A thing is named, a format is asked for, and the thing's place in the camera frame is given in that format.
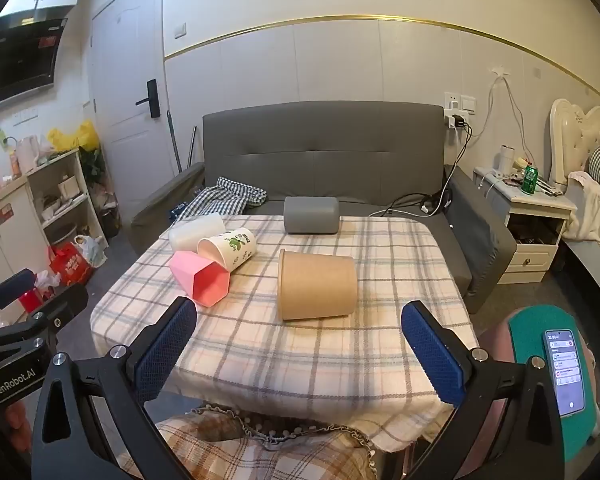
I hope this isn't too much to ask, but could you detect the white wall outlet panel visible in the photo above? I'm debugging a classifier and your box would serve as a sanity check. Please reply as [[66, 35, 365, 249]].
[[444, 92, 479, 117]]

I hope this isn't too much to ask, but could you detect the white counter cabinet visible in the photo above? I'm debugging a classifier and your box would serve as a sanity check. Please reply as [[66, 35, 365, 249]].
[[0, 180, 51, 321]]

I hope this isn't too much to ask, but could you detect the red bag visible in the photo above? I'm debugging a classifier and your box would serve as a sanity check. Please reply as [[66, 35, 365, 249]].
[[49, 242, 93, 286]]

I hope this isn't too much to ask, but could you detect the orange plaid blanket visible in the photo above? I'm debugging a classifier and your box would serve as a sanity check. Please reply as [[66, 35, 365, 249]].
[[115, 402, 381, 480]]

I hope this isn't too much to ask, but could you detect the white door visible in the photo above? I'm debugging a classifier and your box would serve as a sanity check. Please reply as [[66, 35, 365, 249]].
[[89, 0, 167, 221]]

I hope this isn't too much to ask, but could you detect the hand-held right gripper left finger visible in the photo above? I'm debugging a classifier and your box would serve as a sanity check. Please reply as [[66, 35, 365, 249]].
[[30, 296, 198, 480]]

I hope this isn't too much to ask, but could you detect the teal stool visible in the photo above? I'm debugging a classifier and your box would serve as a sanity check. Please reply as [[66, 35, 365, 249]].
[[508, 305, 598, 461]]

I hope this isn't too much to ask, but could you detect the cream bed headboard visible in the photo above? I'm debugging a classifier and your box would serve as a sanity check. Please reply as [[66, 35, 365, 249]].
[[549, 98, 600, 186]]

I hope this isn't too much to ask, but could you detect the green plant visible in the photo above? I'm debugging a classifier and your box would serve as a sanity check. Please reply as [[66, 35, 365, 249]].
[[79, 146, 107, 188]]

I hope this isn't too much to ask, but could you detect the smartphone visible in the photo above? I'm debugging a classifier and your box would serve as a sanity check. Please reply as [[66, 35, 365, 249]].
[[542, 329, 587, 417]]

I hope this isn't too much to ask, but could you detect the white nightstand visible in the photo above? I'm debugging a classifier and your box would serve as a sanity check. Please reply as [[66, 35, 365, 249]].
[[472, 165, 578, 273]]

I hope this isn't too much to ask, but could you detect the white translucent cup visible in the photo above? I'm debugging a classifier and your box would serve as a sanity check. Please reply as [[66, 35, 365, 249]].
[[169, 213, 226, 253]]

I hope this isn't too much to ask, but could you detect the yellow plastic bag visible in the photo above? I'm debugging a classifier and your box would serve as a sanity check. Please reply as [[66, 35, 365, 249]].
[[47, 120, 101, 152]]

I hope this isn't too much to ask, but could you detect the black door lock handle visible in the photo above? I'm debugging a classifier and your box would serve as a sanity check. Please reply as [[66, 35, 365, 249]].
[[135, 79, 161, 119]]

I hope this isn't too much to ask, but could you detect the grey sofa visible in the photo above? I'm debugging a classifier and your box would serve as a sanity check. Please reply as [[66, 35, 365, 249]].
[[130, 101, 517, 315]]

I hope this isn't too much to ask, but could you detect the brown paper cup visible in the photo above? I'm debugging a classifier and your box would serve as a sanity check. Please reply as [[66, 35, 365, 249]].
[[277, 248, 357, 322]]

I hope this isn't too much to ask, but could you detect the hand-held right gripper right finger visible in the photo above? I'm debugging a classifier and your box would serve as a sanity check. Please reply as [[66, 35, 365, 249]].
[[401, 301, 571, 480]]

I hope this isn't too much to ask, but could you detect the white cable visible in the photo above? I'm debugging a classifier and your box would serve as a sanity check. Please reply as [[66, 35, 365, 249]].
[[489, 72, 533, 163]]

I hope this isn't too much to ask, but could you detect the cream bed blanket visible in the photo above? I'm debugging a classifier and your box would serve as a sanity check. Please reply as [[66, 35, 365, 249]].
[[562, 171, 600, 261]]

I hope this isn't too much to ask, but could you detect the white open shelf unit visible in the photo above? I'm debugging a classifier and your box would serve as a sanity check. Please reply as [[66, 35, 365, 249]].
[[25, 149, 103, 256]]

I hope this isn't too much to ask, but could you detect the grey cup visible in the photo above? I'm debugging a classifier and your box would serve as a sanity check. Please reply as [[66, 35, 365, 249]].
[[283, 196, 341, 234]]

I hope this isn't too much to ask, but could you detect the black range hood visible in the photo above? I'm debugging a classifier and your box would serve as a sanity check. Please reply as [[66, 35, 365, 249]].
[[0, 5, 76, 113]]

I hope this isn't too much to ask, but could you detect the mop handle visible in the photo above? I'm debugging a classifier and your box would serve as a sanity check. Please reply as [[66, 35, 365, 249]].
[[167, 110, 183, 173]]

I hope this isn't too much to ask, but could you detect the pink hexagonal cup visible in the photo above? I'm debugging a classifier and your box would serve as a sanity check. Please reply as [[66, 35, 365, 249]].
[[168, 251, 231, 307]]

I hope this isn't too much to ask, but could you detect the black cable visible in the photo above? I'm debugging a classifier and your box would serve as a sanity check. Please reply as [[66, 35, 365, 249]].
[[370, 122, 473, 217]]

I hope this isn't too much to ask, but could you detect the white cup with green print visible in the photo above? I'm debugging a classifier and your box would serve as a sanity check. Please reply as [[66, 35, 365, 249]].
[[197, 227, 257, 273]]

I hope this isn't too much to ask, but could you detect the white plastic bag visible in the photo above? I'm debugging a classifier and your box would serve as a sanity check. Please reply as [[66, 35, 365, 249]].
[[72, 234, 108, 267]]

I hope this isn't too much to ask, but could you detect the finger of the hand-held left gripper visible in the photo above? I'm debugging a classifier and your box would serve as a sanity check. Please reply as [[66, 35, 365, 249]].
[[0, 268, 36, 319], [0, 285, 89, 346]]

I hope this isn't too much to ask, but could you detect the plaid tablecloth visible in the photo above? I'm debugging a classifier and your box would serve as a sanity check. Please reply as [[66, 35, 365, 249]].
[[90, 214, 481, 453]]

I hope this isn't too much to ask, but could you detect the checked cloth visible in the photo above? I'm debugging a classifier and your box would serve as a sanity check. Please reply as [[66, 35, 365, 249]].
[[180, 176, 268, 221]]

